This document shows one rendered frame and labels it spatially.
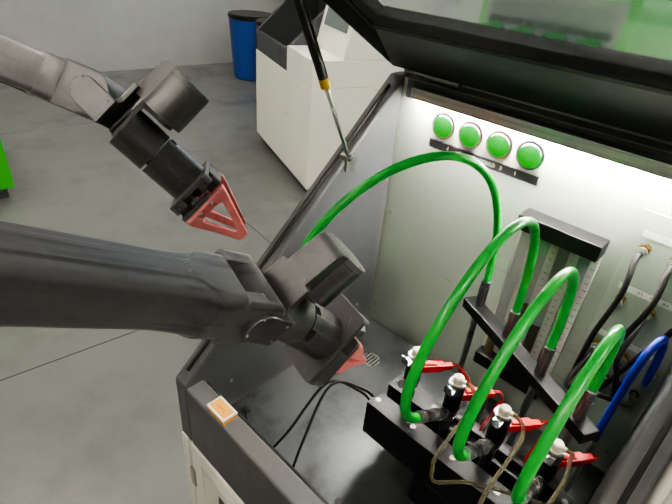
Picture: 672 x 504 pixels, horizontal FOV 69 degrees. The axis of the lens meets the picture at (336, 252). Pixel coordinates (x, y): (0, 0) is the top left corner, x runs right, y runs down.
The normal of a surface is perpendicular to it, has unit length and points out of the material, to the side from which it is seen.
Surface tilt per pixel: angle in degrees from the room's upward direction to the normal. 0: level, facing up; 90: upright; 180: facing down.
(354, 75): 90
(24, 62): 54
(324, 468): 0
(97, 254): 38
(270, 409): 0
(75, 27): 90
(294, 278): 48
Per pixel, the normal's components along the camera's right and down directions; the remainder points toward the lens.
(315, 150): 0.40, 0.52
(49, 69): 0.00, -0.02
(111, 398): 0.07, -0.84
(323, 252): -0.34, -0.32
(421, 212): -0.70, 0.34
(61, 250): 0.66, -0.69
